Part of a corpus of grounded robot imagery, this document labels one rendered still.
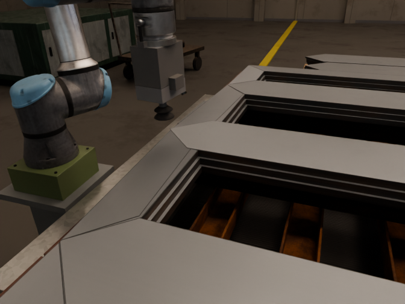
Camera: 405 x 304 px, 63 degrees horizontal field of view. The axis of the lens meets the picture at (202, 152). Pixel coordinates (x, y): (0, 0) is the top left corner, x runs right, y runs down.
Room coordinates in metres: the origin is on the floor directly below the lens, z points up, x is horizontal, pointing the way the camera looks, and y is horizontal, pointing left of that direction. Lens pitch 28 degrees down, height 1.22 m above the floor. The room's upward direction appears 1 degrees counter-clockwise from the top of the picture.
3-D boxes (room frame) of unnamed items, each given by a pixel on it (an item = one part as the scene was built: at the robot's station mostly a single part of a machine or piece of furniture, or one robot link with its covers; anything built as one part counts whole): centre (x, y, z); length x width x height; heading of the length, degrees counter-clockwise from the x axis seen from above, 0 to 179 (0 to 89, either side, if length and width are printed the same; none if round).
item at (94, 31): (5.24, 2.32, 0.40); 2.03 x 1.86 x 0.80; 158
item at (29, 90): (0.87, 0.45, 0.93); 0.13 x 0.12 x 0.14; 132
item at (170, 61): (0.64, 0.07, 1.07); 0.10 x 0.09 x 0.16; 60
